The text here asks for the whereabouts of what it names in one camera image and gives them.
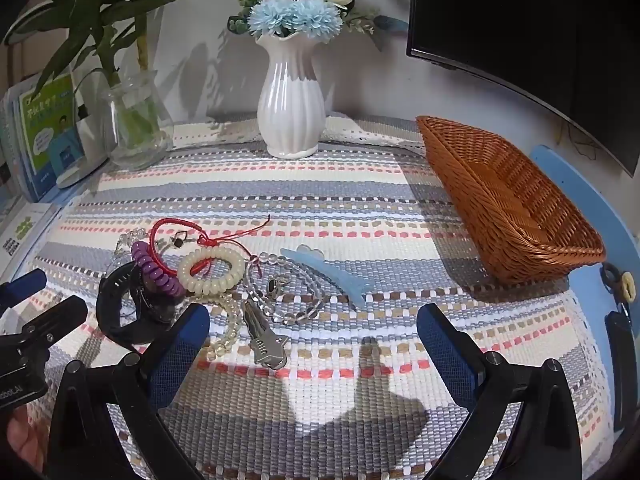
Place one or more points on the brown wicker basket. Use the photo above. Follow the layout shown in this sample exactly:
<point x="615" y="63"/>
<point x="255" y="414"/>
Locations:
<point x="500" y="200"/>

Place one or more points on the blue white artificial flowers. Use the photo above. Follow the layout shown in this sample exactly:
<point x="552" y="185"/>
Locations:
<point x="295" y="17"/>

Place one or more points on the green cover book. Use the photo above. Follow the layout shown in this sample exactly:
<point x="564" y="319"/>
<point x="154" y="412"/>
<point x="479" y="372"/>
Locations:
<point x="47" y="130"/>

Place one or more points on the striped woven table mat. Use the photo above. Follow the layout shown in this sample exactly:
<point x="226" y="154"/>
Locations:
<point x="320" y="200"/>

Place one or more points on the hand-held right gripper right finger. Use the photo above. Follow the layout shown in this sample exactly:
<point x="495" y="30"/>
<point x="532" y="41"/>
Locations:
<point x="445" y="350"/>

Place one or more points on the clear glass vase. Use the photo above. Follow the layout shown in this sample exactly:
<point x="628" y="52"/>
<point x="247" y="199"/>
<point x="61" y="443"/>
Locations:
<point x="135" y="135"/>

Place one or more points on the white ribbed ceramic vase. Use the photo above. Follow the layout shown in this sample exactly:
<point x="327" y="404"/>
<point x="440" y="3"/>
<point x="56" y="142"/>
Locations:
<point x="292" y="110"/>

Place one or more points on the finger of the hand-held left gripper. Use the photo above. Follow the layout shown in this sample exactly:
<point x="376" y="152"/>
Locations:
<point x="25" y="287"/>
<point x="60" y="317"/>

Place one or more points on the person's left hand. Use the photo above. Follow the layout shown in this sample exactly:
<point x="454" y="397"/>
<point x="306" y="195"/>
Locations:
<point x="25" y="435"/>

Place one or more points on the black wristwatch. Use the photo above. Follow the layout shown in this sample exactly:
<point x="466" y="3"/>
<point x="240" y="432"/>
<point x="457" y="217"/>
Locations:
<point x="107" y="310"/>

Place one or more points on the black computer monitor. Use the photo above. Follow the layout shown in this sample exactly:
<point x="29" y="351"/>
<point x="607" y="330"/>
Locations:
<point x="525" y="20"/>

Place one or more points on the white box with green print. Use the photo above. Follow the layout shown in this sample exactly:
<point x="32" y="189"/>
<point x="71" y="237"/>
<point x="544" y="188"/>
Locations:
<point x="22" y="235"/>

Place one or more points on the silver key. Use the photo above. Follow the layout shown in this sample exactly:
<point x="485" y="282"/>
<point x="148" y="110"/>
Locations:
<point x="267" y="347"/>

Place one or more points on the black object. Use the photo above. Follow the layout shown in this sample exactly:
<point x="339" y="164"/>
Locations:
<point x="622" y="360"/>

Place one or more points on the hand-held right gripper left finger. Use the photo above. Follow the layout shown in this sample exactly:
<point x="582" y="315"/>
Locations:
<point x="180" y="350"/>

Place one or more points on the light blue hair clip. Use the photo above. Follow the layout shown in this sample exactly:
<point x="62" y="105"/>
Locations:
<point x="330" y="270"/>

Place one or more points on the glass jar with plant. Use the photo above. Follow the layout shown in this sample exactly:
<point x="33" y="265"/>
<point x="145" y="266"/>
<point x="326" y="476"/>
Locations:
<point x="90" y="5"/>

